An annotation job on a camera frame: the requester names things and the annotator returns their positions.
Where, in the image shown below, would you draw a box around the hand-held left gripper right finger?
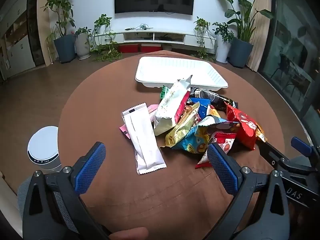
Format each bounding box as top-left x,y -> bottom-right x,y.
207,143 -> 290,240

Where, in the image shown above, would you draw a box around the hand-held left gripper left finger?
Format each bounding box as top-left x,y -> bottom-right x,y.
22,142 -> 112,240

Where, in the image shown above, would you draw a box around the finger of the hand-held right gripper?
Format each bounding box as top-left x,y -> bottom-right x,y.
291,137 -> 320,167
255,140 -> 288,171

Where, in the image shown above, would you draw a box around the red white candy packet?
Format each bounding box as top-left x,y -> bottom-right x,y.
195,132 -> 237,169

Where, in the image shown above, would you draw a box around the orange snack packet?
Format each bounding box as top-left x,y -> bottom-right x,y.
254,122 -> 268,142

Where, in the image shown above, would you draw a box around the red chocolate ball bag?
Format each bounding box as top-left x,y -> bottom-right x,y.
226,102 -> 261,151

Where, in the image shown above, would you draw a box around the blue cartoon snack bag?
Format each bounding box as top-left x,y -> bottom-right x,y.
160,115 -> 241,153

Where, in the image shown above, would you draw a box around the yellow gold snack packet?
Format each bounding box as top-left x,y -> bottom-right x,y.
165,102 -> 201,147

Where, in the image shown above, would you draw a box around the white long snack packet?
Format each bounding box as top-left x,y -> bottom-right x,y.
122,102 -> 167,175

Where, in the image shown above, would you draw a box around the blue snack packet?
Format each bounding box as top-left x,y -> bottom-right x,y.
187,97 -> 212,121

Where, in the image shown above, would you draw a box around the black snack packet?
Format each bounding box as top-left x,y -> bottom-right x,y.
190,87 -> 237,111

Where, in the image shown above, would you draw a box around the magenta snack packet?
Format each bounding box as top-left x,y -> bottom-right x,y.
175,91 -> 191,123

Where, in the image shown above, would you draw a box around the pink snack packet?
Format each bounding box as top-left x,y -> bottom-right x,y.
119,104 -> 158,138

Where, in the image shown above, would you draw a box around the cream gold snack bag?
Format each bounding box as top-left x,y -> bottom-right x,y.
153,75 -> 193,136

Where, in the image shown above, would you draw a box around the green snack packet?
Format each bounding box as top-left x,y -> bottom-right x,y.
160,85 -> 171,101

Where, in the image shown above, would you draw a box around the white plastic tray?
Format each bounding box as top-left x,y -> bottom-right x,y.
135,56 -> 229,89

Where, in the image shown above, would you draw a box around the person's left hand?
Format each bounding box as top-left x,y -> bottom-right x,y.
110,227 -> 149,240

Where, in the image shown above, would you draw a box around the white cylindrical appliance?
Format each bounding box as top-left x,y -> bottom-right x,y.
27,126 -> 62,173

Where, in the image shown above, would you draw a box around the black chair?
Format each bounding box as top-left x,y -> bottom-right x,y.
271,54 -> 298,85

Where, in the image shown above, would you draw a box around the glass sliding door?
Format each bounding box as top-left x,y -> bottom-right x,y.
259,0 -> 320,130

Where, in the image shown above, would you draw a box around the large-leaf plant blue pot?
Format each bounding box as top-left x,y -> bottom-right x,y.
212,0 -> 275,68

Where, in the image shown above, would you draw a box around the beige curtain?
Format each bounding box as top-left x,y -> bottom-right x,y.
246,0 -> 273,72

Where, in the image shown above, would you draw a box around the bushy plant white pot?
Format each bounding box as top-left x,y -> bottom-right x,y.
212,22 -> 236,64

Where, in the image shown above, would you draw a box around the tall leafy plant blue pot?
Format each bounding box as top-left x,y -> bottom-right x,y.
41,0 -> 77,64

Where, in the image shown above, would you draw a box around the small plant grey pot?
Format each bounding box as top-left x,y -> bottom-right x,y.
74,27 -> 91,60

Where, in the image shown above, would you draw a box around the trailing vine plant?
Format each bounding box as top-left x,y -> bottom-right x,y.
90,14 -> 123,62
193,16 -> 216,61

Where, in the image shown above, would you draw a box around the red storage box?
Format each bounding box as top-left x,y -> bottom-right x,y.
140,43 -> 162,53
119,44 -> 139,53

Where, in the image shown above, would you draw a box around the white TV cabinet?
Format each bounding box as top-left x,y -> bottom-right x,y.
110,29 -> 216,47

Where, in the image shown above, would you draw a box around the tangled small cables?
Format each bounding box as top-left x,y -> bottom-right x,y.
125,23 -> 153,31

